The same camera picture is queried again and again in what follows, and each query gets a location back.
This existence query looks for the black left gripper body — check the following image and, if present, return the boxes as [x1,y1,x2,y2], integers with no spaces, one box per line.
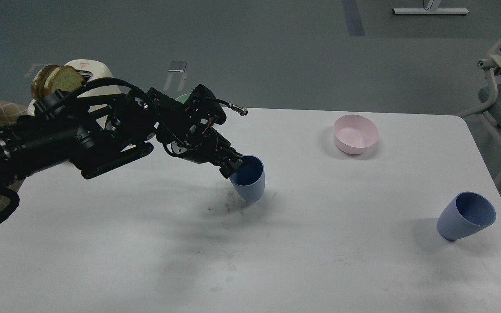
[164,123,239,167]

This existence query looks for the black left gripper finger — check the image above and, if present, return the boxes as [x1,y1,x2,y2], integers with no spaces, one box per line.
[219,154,248,179]

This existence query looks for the blue cup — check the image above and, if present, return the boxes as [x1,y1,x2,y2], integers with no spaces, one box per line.
[229,155,266,202]
[437,192,497,241]

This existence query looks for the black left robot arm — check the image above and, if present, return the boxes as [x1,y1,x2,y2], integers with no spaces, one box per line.
[0,78,248,224]

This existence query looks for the mint green bowl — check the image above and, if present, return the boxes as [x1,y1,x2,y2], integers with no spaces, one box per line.
[175,93,192,105]

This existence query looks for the metal floor socket plate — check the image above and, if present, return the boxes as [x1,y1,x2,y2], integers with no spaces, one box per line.
[167,61,187,73]

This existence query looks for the pink bowl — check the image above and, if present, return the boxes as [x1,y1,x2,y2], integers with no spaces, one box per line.
[333,114,380,155]

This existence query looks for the cream white toaster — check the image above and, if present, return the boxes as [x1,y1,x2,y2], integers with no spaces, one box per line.
[27,59,123,117]

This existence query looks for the toast slice in toaster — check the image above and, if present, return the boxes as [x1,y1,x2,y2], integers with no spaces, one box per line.
[41,66,86,97]

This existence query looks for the white desk base bar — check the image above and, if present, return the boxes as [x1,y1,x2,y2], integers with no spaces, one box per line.
[392,0,470,16]

